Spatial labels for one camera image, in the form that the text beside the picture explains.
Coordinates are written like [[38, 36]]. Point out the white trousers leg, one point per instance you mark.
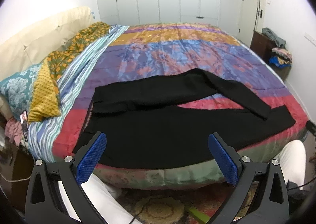
[[103, 197]]

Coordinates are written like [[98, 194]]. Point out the white door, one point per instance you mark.
[[250, 19]]

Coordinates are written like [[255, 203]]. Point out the colourful striped bedspread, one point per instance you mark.
[[148, 50]]

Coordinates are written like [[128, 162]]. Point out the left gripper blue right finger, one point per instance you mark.
[[270, 203]]

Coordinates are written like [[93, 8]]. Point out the dark wooden side table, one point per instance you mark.
[[262, 46]]

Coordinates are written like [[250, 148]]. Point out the black pants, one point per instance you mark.
[[164, 122]]

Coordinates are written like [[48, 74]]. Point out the cream padded headboard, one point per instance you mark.
[[34, 43]]

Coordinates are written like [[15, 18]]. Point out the blue striped bed sheet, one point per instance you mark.
[[41, 135]]

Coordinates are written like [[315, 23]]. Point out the teal floral pillow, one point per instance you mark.
[[18, 89]]

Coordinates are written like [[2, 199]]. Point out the pile of clothes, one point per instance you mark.
[[280, 56]]

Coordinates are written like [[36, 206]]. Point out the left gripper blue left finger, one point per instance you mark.
[[54, 192]]

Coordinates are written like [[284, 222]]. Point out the orange floral green blanket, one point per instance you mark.
[[60, 59]]

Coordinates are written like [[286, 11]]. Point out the yellow dotted pillow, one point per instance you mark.
[[45, 99]]

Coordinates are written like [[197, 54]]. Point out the patterned floor rug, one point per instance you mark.
[[171, 206]]

